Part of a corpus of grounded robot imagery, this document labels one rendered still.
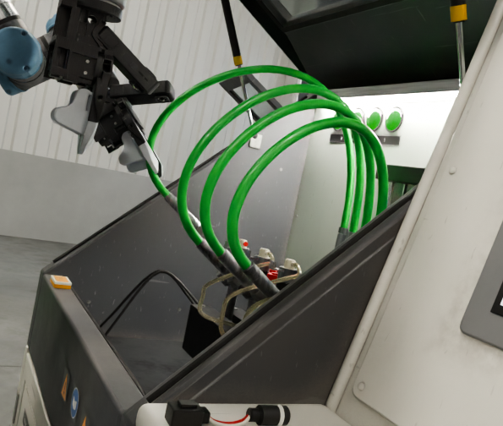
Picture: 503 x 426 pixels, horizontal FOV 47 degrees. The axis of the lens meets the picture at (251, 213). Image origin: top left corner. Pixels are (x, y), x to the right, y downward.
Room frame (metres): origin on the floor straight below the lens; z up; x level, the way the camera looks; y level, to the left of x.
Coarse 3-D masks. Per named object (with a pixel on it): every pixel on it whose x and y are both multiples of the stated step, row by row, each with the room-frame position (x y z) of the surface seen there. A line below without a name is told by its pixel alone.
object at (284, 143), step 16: (304, 128) 0.73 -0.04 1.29; (320, 128) 0.74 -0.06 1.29; (352, 128) 0.77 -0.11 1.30; (368, 128) 0.78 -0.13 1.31; (288, 144) 0.72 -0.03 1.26; (272, 160) 0.72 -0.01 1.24; (384, 160) 0.79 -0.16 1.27; (256, 176) 0.71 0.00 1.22; (384, 176) 0.80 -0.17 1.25; (240, 192) 0.70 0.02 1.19; (384, 192) 0.80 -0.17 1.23; (240, 208) 0.70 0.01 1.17; (384, 208) 0.80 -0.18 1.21; (240, 256) 0.71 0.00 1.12; (256, 272) 0.72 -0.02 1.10; (272, 288) 0.73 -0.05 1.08
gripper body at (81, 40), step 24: (72, 0) 0.81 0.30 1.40; (96, 0) 0.81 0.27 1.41; (72, 24) 0.81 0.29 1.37; (96, 24) 0.83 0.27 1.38; (48, 48) 0.85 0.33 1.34; (72, 48) 0.80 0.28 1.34; (96, 48) 0.82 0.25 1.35; (48, 72) 0.85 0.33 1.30; (72, 72) 0.81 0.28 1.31; (96, 72) 0.82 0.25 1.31
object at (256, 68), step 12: (228, 72) 1.05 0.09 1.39; (240, 72) 1.05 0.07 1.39; (252, 72) 1.05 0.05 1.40; (264, 72) 1.06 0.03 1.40; (276, 72) 1.06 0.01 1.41; (288, 72) 1.06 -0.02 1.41; (300, 72) 1.06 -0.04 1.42; (204, 84) 1.04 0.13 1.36; (312, 84) 1.06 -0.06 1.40; (180, 96) 1.04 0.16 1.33; (168, 108) 1.04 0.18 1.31; (156, 120) 1.04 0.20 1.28; (156, 132) 1.04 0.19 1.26; (348, 132) 1.07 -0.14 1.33; (348, 144) 1.07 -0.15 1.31; (348, 156) 1.07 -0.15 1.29; (348, 168) 1.07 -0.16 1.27; (156, 180) 1.04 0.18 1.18; (348, 180) 1.07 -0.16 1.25; (168, 192) 1.04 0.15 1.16; (348, 192) 1.07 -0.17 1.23; (348, 204) 1.07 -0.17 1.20; (348, 216) 1.07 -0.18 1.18
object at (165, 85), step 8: (112, 88) 1.06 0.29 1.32; (120, 88) 1.06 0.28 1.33; (128, 88) 1.06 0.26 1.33; (160, 88) 1.05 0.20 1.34; (168, 88) 1.05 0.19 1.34; (112, 96) 1.06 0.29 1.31; (120, 96) 1.06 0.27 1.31; (128, 96) 1.06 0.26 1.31; (136, 96) 1.06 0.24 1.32; (144, 96) 1.06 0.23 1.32; (152, 96) 1.06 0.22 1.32; (160, 96) 1.06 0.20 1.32; (168, 96) 1.06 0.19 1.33; (136, 104) 1.09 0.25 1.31; (144, 104) 1.09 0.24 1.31
